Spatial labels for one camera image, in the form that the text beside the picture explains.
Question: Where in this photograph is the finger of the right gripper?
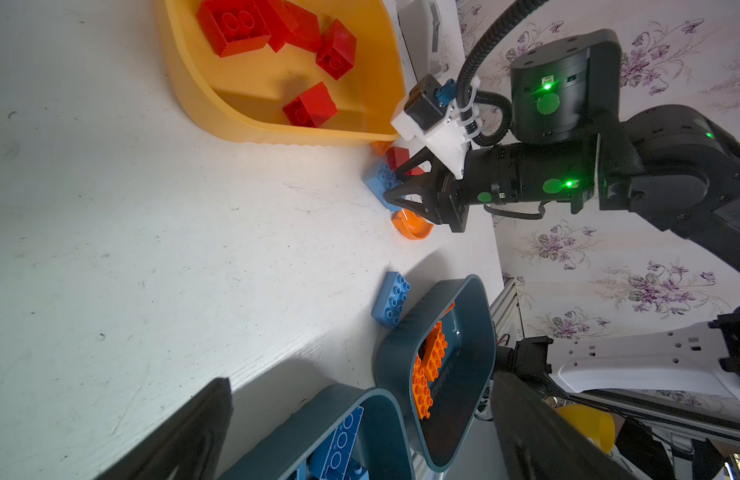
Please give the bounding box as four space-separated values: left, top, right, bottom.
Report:
384 147 445 198
384 194 450 225

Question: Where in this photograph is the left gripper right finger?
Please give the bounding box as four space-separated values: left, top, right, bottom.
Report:
491 372 633 480

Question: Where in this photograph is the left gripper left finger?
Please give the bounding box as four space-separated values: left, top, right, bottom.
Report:
99 378 233 479

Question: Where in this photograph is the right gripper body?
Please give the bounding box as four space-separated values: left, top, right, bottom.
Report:
395 73 586 233

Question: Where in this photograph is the orange curved lego piece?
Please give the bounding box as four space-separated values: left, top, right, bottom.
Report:
392 209 434 241

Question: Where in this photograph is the large blue lego block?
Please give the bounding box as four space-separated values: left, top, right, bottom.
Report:
362 160 401 212

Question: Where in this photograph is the blue long lego brick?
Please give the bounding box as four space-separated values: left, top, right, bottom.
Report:
371 271 411 329

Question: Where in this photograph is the red lego brick small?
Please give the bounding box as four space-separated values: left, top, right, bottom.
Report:
282 82 338 128

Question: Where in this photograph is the long orange lego plate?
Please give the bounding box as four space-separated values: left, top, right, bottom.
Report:
411 357 433 420

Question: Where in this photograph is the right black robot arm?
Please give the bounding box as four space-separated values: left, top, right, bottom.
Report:
384 1 740 273

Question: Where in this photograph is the red lego right panel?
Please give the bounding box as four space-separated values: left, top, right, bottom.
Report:
385 146 425 176

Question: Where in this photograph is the right teal plastic bin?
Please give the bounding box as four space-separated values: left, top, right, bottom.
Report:
374 275 496 472

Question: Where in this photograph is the teal plastic bin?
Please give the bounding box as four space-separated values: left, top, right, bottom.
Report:
221 383 415 479
374 275 496 472

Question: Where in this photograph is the left teal plastic bin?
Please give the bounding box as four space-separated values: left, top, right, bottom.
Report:
221 383 415 479

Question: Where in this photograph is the yellow plastic bin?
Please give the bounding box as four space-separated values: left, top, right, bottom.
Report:
154 1 406 146

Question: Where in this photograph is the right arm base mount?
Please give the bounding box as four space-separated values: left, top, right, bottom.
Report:
494 307 740 400

